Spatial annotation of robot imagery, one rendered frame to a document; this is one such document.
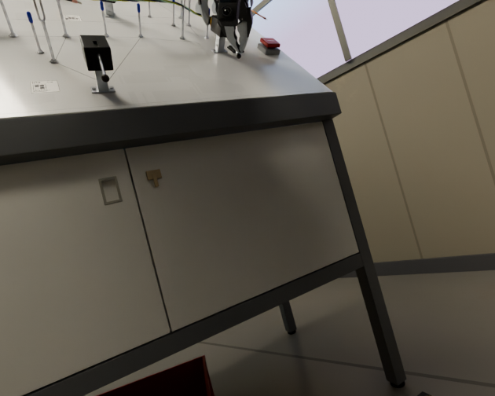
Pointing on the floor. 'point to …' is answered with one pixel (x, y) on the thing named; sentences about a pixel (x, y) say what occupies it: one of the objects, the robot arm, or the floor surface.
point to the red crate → (170, 382)
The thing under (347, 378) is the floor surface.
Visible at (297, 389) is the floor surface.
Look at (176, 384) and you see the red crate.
